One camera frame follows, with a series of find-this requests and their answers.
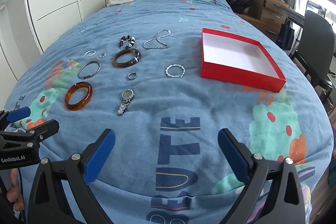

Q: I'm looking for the dark grey chair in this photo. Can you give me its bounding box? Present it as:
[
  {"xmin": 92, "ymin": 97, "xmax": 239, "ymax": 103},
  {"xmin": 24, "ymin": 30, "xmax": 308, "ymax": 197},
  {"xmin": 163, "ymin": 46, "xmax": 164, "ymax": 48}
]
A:
[{"xmin": 290, "ymin": 10, "xmax": 335, "ymax": 103}]

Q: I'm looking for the red shallow box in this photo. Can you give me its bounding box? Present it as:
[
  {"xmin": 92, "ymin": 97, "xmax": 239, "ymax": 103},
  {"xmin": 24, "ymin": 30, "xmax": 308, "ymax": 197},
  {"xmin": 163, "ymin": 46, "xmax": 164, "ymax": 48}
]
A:
[{"xmin": 201, "ymin": 28, "xmax": 286, "ymax": 93}]

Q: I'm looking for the amber resin bangle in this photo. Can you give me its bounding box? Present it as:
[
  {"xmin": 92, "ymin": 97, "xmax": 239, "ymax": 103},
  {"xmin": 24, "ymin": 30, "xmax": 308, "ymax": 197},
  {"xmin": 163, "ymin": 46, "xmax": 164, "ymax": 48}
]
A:
[{"xmin": 64, "ymin": 81, "xmax": 93, "ymax": 111}]

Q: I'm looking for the dark blue hanging bag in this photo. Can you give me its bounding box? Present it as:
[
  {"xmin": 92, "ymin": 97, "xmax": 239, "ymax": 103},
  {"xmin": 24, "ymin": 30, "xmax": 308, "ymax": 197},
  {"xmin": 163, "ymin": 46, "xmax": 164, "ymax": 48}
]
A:
[{"xmin": 276, "ymin": 20, "xmax": 294, "ymax": 51}]

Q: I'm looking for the person's left hand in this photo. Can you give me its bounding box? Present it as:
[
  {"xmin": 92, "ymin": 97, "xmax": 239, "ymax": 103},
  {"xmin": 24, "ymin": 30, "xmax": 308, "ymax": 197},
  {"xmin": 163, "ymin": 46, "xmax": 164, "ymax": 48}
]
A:
[{"xmin": 6, "ymin": 169, "xmax": 25, "ymax": 211}]

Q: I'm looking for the silver wristwatch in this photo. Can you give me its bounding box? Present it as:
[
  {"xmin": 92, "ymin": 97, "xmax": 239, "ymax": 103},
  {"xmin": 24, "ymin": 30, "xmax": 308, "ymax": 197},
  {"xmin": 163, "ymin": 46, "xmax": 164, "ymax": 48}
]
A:
[{"xmin": 117, "ymin": 89, "xmax": 135, "ymax": 115}]

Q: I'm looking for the dark tortoise bangle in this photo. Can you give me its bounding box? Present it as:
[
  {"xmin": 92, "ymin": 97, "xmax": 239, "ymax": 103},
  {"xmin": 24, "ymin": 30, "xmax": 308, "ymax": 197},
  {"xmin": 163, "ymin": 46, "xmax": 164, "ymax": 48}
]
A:
[{"xmin": 112, "ymin": 48, "xmax": 141, "ymax": 68}]

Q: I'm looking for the thin silver bangle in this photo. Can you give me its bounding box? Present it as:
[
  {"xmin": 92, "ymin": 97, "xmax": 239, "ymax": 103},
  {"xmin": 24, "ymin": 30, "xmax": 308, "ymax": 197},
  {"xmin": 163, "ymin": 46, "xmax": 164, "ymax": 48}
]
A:
[{"xmin": 77, "ymin": 60, "xmax": 101, "ymax": 80}]

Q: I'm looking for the black backpack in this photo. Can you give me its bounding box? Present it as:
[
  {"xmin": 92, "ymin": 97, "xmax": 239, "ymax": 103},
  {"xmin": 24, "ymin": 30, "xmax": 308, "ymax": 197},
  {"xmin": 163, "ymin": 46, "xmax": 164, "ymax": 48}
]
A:
[{"xmin": 226, "ymin": 0, "xmax": 253, "ymax": 14}]

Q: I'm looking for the wooden drawer cabinet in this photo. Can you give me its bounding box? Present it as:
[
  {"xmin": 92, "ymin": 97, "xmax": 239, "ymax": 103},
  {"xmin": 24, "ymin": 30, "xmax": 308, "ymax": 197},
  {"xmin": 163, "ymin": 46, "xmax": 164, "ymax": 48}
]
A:
[{"xmin": 238, "ymin": 0, "xmax": 289, "ymax": 42}]

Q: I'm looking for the brown beaded bracelet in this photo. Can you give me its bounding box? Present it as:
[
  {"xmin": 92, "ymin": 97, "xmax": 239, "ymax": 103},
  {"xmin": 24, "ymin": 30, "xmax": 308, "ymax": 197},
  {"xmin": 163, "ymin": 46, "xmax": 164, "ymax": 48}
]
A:
[{"xmin": 118, "ymin": 35, "xmax": 137, "ymax": 50}]

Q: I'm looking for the blue patterned bedspread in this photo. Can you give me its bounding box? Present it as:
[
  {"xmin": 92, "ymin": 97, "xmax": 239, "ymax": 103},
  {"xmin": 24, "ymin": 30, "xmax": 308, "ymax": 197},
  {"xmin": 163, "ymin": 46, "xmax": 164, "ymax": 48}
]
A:
[{"xmin": 4, "ymin": 0, "xmax": 334, "ymax": 223}]

